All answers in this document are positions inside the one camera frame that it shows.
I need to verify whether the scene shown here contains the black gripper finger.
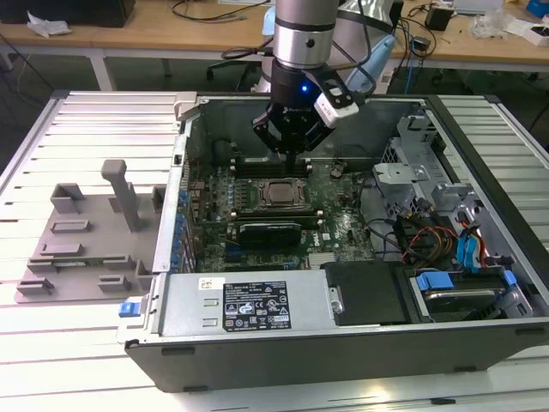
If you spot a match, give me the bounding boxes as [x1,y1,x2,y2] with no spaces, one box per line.
[251,112,294,174]
[293,124,334,174]

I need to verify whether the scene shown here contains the metal socket cover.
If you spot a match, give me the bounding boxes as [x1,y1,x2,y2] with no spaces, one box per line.
[258,178,307,206]

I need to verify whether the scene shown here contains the silver CPU chip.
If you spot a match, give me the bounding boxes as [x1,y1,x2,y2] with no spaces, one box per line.
[268,182,298,203]

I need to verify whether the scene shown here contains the CPU socket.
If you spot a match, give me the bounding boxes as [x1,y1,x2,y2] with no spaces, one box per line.
[256,176,309,208]

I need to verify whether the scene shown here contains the black RAM slot bank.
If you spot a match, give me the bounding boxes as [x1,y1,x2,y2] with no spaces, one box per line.
[230,157,313,178]
[229,207,325,229]

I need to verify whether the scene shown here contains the black office chair base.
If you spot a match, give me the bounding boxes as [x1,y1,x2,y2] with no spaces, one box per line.
[207,59,265,92]

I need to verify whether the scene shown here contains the grey metal drive cage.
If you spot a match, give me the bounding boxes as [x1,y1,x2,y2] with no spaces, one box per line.
[371,112,494,276]

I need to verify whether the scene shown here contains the green motherboard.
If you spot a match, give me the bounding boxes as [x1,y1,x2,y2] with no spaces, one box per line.
[186,158,378,274]

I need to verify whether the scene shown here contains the black graphics card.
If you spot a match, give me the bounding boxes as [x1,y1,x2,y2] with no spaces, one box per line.
[238,221,304,249]

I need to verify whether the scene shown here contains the black plastic shroud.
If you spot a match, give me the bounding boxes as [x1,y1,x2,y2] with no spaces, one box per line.
[321,261,408,327]

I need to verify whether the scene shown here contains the black cube adapter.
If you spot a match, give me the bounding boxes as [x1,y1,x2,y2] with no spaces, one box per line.
[424,6,455,32]

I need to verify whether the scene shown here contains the wooden desk with white legs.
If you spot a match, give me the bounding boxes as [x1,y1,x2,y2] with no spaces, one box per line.
[0,0,549,91]

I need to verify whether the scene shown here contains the black printed supply label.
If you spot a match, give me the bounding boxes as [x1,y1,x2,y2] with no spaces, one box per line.
[222,281,293,331]

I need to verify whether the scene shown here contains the blue disk carrier with disk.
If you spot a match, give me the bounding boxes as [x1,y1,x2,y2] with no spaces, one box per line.
[413,269,520,322]

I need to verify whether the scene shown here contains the silver power supply unit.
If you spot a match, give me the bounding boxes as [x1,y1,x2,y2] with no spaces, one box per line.
[158,270,340,338]

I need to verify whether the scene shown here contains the grey plastic parts rack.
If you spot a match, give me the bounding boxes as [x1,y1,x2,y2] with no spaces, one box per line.
[15,159,168,305]

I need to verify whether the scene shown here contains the grey flat device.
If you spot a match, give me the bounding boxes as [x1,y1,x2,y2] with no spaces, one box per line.
[453,0,504,15]

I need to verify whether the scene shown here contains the clear plastic bag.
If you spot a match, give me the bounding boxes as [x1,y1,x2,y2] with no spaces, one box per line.
[469,7,516,40]

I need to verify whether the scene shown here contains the black open PC case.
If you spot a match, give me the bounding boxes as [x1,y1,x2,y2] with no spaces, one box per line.
[118,92,549,394]

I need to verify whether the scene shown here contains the green RAM stick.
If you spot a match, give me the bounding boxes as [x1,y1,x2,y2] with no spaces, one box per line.
[51,256,108,265]

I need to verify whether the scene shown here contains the white cardboard box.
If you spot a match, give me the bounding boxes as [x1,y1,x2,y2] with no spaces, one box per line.
[504,16,549,47]

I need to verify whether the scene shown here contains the large black box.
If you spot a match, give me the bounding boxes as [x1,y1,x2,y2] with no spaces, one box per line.
[0,0,137,27]

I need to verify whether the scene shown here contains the crumpled white paper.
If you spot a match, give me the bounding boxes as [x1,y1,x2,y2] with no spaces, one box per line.
[26,10,72,39]

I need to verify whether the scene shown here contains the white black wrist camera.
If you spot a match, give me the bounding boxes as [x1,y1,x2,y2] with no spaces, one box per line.
[312,76,360,129]

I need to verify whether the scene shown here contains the grey case release handle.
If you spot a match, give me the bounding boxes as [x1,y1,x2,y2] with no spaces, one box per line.
[173,92,202,124]

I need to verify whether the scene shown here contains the black looped wire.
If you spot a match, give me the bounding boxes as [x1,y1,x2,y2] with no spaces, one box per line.
[359,173,407,261]

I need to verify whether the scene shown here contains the red yellow wire bundle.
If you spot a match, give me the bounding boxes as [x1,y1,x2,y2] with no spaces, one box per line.
[402,226,459,264]

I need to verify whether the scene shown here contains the blue flat data wire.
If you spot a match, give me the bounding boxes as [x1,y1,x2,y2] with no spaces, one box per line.
[455,231,485,275]

